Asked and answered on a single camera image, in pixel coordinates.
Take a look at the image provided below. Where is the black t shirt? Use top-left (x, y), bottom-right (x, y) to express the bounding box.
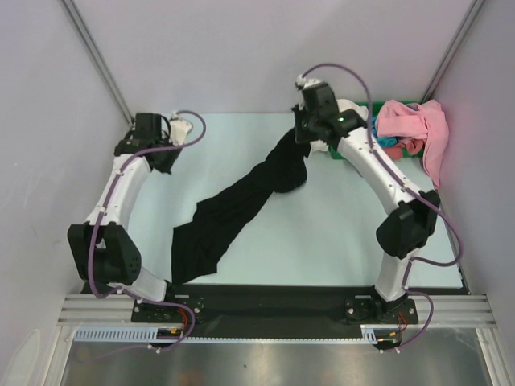
top-left (171, 129), bottom-right (311, 285)

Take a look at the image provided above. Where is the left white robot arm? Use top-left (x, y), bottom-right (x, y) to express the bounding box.
top-left (67, 140), bottom-right (186, 322)

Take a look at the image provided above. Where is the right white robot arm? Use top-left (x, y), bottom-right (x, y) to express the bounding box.
top-left (291, 100), bottom-right (440, 322)

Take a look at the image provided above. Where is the white t shirt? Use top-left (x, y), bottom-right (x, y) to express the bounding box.
top-left (310, 99), bottom-right (369, 152)

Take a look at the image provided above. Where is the green plastic bin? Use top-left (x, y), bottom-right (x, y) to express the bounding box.
top-left (328, 99), bottom-right (426, 161)

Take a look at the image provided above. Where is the teal t shirt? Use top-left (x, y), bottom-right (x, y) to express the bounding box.
top-left (372, 116), bottom-right (398, 149)

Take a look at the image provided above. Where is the pink t shirt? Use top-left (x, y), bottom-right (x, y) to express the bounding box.
top-left (375, 100), bottom-right (449, 189)

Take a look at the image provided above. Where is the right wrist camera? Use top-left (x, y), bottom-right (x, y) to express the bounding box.
top-left (295, 76), bottom-right (339, 117)

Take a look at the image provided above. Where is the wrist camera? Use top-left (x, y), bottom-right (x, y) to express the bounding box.
top-left (295, 76), bottom-right (339, 117)
top-left (129, 113), bottom-right (193, 147)

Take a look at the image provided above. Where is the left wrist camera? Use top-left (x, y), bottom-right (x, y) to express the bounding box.
top-left (129, 113), bottom-right (193, 147)

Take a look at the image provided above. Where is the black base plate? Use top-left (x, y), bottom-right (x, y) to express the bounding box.
top-left (130, 284), bottom-right (466, 339)

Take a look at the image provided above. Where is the white slotted cable duct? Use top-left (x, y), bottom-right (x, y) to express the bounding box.
top-left (74, 326), bottom-right (394, 345)

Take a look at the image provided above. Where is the aluminium frame post left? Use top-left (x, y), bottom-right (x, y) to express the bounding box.
top-left (58, 0), bottom-right (133, 125)

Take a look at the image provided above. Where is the aluminium frame post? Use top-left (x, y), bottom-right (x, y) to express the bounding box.
top-left (420, 0), bottom-right (487, 103)
top-left (58, 0), bottom-right (133, 125)

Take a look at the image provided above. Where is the aluminium frame post right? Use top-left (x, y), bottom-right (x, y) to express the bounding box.
top-left (420, 0), bottom-right (487, 103)

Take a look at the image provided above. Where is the aluminium front rail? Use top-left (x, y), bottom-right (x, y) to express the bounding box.
top-left (57, 294), bottom-right (496, 328)

